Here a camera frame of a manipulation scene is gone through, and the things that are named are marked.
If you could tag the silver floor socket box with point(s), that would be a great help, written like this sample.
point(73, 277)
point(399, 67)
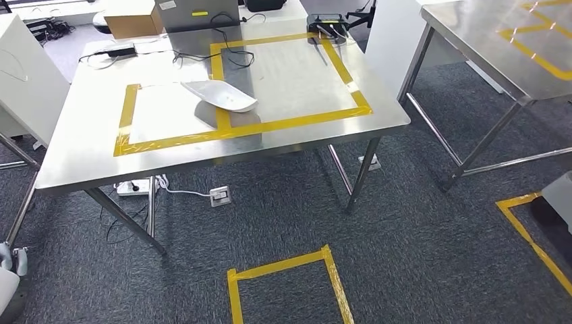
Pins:
point(220, 196)
point(373, 163)

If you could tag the black router with antennas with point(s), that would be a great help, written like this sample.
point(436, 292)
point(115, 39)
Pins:
point(328, 24)

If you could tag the stainless steel workbench table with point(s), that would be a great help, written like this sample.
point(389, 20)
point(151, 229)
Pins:
point(491, 53)
point(290, 80)

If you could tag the brown cardboard box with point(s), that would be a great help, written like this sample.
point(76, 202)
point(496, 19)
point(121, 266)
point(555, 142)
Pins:
point(132, 20)

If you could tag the black office chair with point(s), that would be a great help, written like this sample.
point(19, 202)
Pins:
point(364, 15)

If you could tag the silver laptop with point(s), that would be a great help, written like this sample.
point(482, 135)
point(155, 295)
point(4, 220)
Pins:
point(196, 15)

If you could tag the white partition panel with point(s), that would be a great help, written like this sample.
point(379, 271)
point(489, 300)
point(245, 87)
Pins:
point(31, 80)
point(389, 49)

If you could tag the black power adapter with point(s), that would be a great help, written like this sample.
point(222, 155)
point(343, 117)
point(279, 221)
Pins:
point(121, 50)

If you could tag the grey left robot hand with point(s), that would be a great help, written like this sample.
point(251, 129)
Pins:
point(13, 299)

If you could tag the white plastic shell part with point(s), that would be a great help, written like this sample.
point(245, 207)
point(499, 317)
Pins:
point(223, 96)
point(8, 288)

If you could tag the black box device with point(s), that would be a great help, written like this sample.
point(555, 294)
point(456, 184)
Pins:
point(266, 4)

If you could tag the white power strip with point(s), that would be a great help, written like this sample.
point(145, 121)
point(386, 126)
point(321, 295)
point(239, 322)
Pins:
point(136, 188)

